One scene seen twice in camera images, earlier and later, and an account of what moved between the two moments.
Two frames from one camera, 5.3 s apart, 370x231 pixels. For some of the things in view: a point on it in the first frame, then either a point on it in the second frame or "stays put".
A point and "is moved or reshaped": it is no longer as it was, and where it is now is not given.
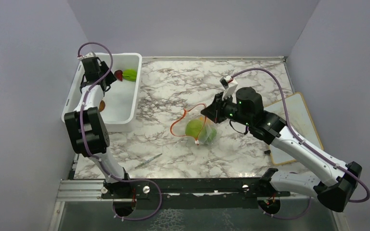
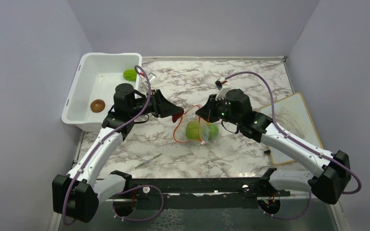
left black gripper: x=110 y=78 → x=166 y=108
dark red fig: x=119 y=74 → x=176 y=116
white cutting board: x=300 y=122 stays put
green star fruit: x=129 y=74 stays put
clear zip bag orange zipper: x=193 y=123 is moved or reshaped
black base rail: x=228 y=193 stays put
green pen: x=149 y=160 stays put
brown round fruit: x=101 y=106 stays put
